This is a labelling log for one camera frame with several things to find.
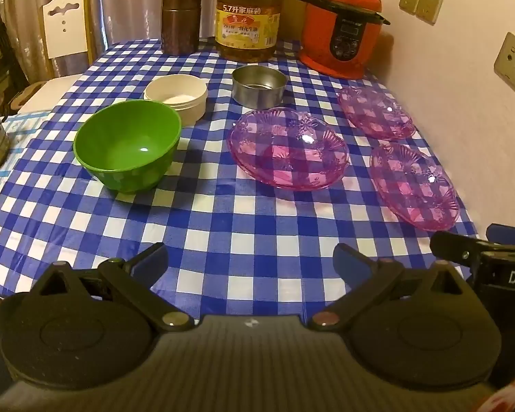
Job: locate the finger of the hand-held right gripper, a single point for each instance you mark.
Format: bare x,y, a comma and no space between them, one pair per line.
510,236
455,246

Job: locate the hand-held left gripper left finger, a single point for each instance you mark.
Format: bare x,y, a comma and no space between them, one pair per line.
150,262

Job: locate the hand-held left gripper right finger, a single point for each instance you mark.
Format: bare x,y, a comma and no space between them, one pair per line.
351,262

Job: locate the pink transparent plate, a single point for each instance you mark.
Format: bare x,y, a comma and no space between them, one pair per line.
283,150
412,184
375,113

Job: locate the green plastic bowl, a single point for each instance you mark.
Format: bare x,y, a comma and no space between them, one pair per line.
124,137

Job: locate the cream round bowl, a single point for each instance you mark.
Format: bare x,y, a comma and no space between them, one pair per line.
176,88

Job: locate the small metal bowl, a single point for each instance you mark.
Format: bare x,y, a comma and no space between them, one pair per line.
257,94

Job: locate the blue white checked tablecloth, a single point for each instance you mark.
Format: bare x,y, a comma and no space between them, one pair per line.
240,223

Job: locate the light blue cloth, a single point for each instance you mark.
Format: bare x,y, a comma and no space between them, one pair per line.
19,131

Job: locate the red electric pressure cooker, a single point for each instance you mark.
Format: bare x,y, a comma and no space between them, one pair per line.
326,38

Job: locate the white wooden chair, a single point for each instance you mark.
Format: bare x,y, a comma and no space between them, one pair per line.
66,38

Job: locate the brown cylindrical canister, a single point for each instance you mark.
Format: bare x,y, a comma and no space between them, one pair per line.
180,21

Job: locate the large cooking oil bottle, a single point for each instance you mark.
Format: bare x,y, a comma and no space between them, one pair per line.
246,30

